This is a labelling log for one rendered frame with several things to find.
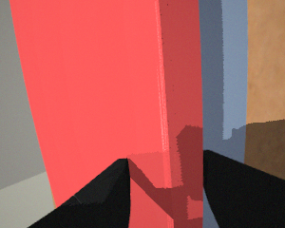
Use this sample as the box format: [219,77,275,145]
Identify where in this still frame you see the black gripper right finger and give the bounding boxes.
[202,151,285,228]

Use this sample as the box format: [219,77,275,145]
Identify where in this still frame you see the red rectangular lid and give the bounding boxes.
[9,0,203,228]

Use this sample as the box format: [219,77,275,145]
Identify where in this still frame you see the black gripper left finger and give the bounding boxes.
[28,159,131,228]

